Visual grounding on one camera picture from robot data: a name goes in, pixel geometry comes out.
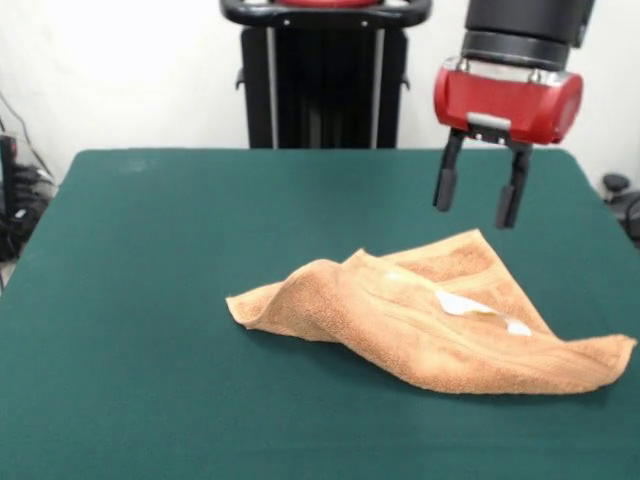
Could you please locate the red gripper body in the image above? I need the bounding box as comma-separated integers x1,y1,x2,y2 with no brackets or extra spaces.
432,56,585,147

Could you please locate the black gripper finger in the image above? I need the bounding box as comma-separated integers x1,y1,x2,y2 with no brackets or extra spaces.
432,130,467,214
494,144,534,230

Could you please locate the tan terry towel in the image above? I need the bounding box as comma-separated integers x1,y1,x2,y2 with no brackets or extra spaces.
224,228,639,396

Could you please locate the black chair base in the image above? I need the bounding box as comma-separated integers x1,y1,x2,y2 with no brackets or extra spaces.
601,172,640,251

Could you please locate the dark green tablecloth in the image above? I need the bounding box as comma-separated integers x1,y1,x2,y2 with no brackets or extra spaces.
0,147,640,480

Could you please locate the black electronics box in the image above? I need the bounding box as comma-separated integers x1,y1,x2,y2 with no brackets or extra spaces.
0,133,17,261

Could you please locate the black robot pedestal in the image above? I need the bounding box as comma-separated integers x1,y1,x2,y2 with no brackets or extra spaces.
218,0,432,150

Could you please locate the black cable bundle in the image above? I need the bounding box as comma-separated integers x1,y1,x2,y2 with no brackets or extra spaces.
9,162,59,261

